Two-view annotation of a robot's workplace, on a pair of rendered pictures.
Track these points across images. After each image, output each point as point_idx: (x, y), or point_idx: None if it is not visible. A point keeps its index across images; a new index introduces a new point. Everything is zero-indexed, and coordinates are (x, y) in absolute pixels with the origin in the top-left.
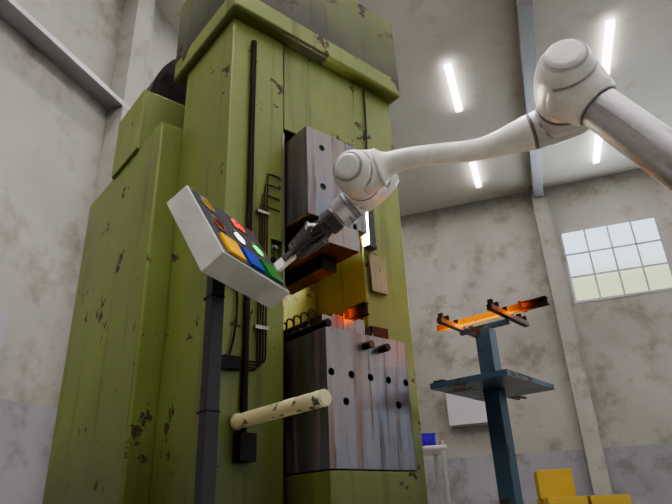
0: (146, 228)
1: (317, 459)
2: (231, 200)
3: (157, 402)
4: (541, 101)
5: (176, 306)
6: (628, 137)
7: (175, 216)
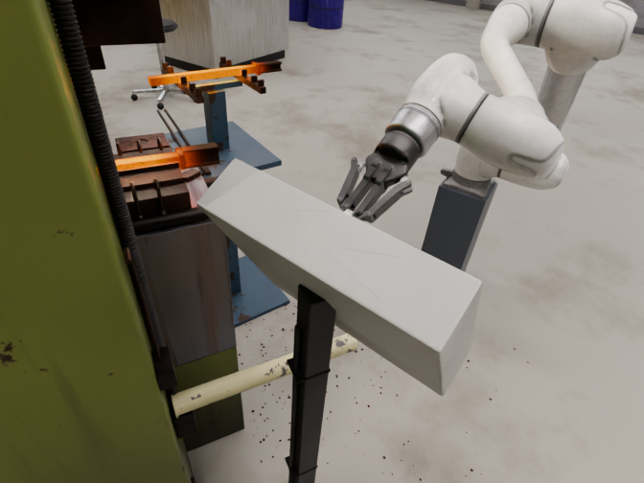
0: None
1: (215, 346)
2: None
3: None
4: (571, 45)
5: None
6: (566, 103)
7: (445, 362)
